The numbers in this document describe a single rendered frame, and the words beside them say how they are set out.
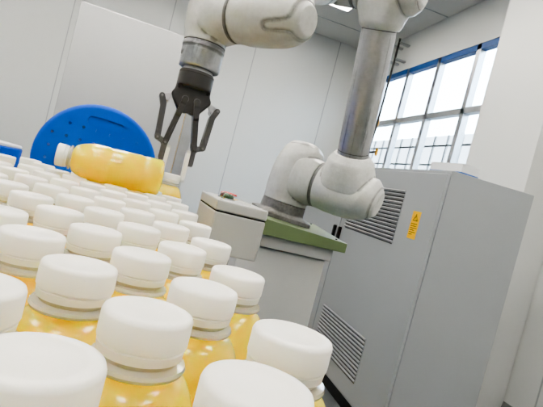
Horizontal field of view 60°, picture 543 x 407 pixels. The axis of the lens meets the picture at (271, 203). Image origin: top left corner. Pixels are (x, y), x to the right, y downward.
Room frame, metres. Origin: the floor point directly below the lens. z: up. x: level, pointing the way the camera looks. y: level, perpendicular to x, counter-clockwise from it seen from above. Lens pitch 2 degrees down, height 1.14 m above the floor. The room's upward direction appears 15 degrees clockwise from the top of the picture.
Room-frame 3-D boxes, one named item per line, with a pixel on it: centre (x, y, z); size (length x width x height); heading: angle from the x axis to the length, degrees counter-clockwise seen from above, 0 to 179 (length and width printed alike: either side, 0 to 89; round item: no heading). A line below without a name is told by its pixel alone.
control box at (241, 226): (0.96, 0.08, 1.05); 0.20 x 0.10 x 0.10; 18
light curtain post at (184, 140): (2.59, 0.55, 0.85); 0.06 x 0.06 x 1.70; 18
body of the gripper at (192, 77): (1.00, 0.22, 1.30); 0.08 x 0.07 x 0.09; 108
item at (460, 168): (2.57, -0.92, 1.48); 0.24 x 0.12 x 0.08; 23
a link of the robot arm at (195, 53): (1.00, 0.22, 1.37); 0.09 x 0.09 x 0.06
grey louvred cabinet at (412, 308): (3.35, -0.74, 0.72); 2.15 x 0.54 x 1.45; 15
